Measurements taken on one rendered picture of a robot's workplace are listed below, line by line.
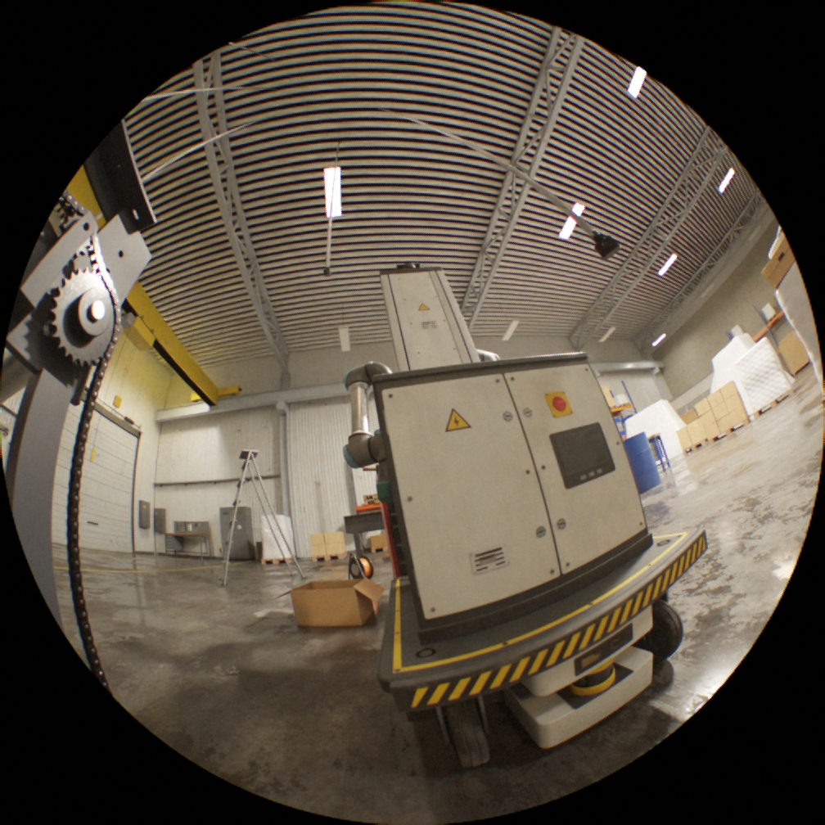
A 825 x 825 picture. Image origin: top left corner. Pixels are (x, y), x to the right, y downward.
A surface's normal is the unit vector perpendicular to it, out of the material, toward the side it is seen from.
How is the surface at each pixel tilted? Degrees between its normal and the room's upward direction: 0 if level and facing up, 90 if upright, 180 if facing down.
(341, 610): 90
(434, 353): 90
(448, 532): 90
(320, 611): 90
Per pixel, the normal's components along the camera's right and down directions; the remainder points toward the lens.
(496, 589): 0.05, -0.41
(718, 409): -0.96, 0.08
